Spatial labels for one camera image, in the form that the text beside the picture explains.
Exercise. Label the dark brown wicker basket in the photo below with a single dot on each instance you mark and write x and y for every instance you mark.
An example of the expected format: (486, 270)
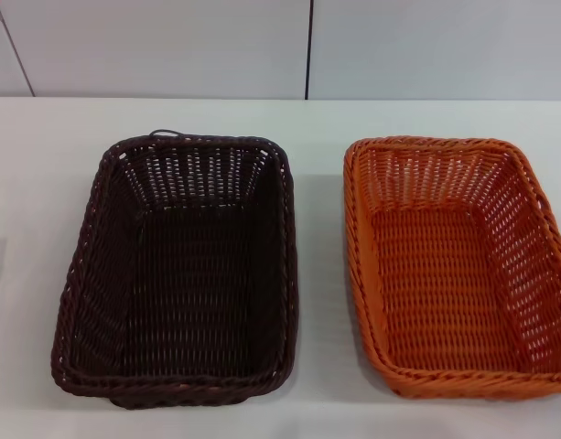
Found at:
(193, 283)

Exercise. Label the orange wicker basket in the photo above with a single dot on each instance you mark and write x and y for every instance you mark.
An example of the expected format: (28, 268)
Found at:
(445, 283)

